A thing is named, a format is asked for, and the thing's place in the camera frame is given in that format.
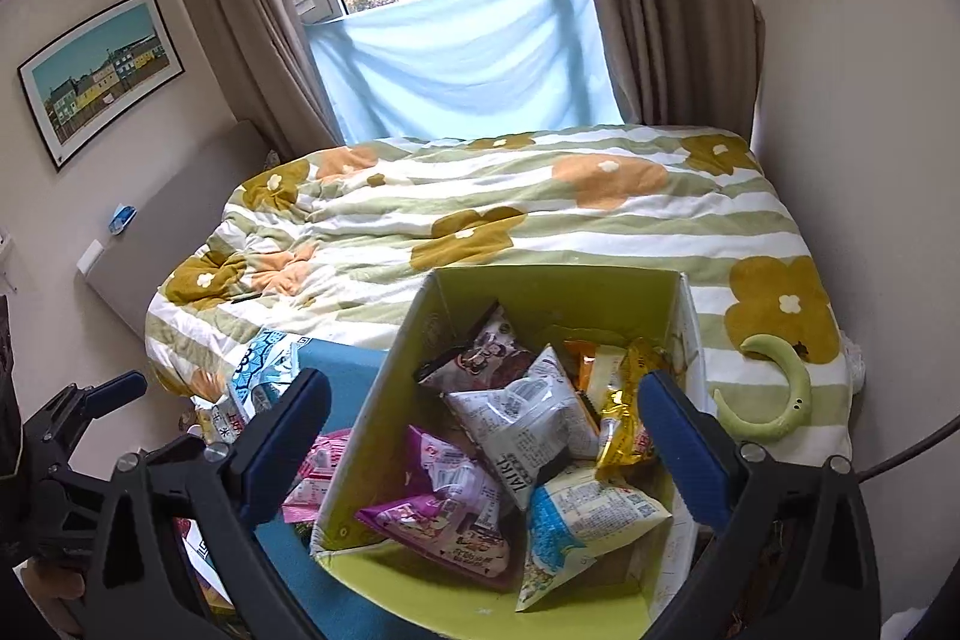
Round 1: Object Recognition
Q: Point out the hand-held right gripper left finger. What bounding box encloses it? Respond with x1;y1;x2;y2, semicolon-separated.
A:
86;368;332;640

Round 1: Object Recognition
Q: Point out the pile of snack packets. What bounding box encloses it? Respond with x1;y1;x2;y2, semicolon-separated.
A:
356;302;676;615

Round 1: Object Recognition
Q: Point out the blue white patterned packet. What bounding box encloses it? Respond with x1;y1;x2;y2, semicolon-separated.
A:
225;326;302;422

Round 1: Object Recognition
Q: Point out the green crescent toy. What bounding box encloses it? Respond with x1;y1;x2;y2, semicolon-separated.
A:
711;332;812;440

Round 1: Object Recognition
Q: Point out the framed wall picture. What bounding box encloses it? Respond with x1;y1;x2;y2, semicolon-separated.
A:
18;0;185;172

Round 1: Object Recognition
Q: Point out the black cable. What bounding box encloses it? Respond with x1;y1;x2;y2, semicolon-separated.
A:
855;413;960;485

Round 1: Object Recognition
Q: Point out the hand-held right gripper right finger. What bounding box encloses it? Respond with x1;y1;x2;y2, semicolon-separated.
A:
636;370;880;640

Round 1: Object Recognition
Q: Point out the small blue table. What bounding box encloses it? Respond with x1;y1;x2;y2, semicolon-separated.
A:
251;340;421;640

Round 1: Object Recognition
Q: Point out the green cardboard box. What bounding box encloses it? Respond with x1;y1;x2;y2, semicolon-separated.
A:
311;265;710;640

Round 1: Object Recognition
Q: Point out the grey bed headboard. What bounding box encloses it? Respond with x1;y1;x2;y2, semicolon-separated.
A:
82;119;272;341

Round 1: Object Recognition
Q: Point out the pink snack packet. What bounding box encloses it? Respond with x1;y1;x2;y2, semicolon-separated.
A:
296;428;355;500
280;475;332;525

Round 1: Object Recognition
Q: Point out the white snack packet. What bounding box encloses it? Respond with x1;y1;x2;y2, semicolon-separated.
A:
198;398;257;447

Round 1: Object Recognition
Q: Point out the person's left hand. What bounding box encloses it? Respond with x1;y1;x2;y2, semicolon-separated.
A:
13;565;87;638

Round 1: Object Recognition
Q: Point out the floral striped duvet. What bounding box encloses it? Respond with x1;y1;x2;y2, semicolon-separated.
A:
146;124;856;461

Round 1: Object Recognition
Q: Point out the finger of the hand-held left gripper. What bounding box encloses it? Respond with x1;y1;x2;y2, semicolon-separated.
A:
79;371;149;417
21;385;92;462

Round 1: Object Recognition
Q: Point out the light blue cloth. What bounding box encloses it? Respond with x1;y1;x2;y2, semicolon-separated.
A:
304;0;628;143

